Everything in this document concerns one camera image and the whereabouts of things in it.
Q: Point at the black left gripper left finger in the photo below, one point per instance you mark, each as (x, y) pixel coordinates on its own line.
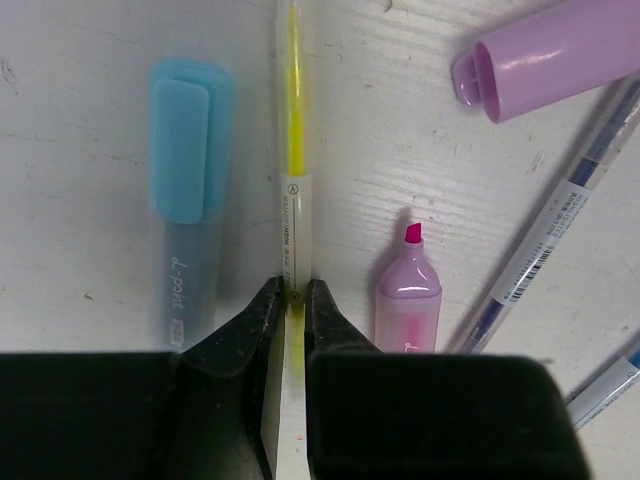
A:
(144, 415)

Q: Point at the clear light blue pen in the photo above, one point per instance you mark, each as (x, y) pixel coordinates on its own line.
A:
(605, 386)

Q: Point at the purple highlighter cap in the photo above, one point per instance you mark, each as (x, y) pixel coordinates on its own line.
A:
(547, 57)

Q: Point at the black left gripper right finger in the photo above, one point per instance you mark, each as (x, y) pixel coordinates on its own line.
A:
(376, 415)

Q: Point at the pink highlighter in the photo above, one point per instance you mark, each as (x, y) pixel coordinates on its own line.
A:
(408, 300)

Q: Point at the clear dark blue pen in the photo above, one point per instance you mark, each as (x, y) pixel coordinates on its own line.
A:
(605, 140)

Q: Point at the thin yellow pen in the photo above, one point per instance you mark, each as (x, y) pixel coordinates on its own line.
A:
(292, 88)

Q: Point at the blue highlighter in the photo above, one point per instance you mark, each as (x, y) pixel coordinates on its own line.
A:
(191, 124)

